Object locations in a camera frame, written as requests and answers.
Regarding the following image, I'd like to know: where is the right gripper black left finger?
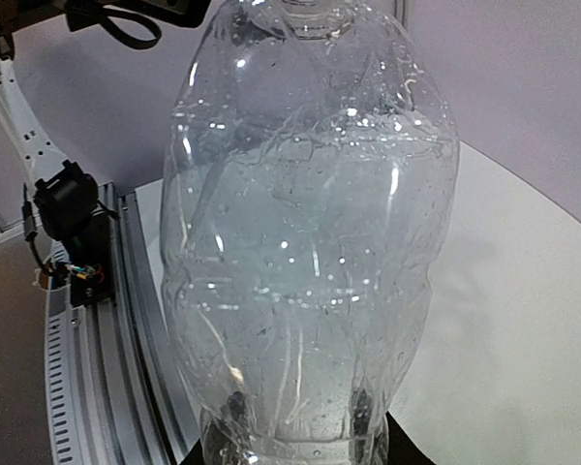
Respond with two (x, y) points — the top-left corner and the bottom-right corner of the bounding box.
(180, 426), (205, 465)

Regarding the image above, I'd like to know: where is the aluminium front rail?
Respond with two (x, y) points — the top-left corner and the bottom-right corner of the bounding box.
(45, 183), (190, 464)

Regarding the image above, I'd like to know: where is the black left camera cable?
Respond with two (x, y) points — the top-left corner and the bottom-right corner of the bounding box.
(65, 0), (164, 50)

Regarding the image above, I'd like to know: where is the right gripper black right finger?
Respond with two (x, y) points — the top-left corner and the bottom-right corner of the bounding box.
(386, 413), (431, 465)

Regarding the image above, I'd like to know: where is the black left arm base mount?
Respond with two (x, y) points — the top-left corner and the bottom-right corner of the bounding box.
(21, 160), (118, 307)

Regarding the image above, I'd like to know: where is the clear plastic bottle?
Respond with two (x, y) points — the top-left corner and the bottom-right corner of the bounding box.
(160, 1), (460, 464)

